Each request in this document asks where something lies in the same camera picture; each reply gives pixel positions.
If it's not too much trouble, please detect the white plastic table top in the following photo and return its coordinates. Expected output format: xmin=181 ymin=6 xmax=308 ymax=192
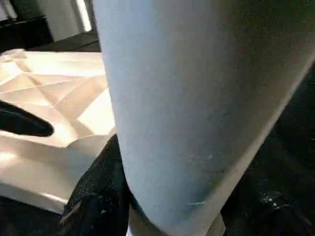
xmin=0 ymin=48 xmax=119 ymax=214

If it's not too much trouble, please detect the white plastic table leg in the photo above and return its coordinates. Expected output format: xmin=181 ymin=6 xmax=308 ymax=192
xmin=92 ymin=0 xmax=315 ymax=236

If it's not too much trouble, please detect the white glass-door cabinet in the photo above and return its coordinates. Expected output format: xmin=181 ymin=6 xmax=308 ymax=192
xmin=44 ymin=0 xmax=99 ymax=41

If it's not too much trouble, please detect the black floor mat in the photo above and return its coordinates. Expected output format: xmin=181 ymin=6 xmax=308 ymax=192
xmin=0 ymin=31 xmax=315 ymax=236

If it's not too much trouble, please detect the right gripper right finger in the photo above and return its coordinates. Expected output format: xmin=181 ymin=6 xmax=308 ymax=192
xmin=221 ymin=145 xmax=315 ymax=236

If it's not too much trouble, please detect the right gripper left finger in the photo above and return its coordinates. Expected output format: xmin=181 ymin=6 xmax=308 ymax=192
xmin=60 ymin=134 xmax=131 ymax=236

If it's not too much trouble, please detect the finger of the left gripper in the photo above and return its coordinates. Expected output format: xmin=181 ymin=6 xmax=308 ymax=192
xmin=0 ymin=100 xmax=54 ymax=136

